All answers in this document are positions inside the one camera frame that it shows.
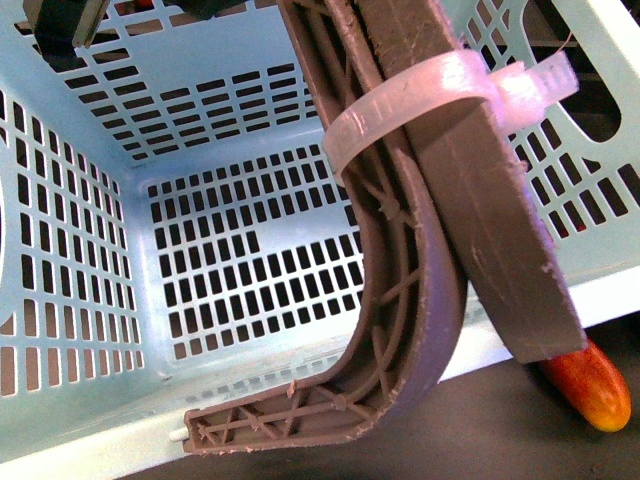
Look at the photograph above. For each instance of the brown basket handle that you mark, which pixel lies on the brown basket handle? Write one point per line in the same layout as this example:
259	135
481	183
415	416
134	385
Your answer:
443	208

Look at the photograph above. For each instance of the light blue plastic basket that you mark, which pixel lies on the light blue plastic basket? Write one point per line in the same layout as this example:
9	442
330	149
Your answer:
173	238

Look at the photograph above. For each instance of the white zip tie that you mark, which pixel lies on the white zip tie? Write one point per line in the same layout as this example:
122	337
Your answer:
517	97

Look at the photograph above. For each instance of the red yellow mango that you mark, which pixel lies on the red yellow mango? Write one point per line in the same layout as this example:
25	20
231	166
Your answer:
591	383

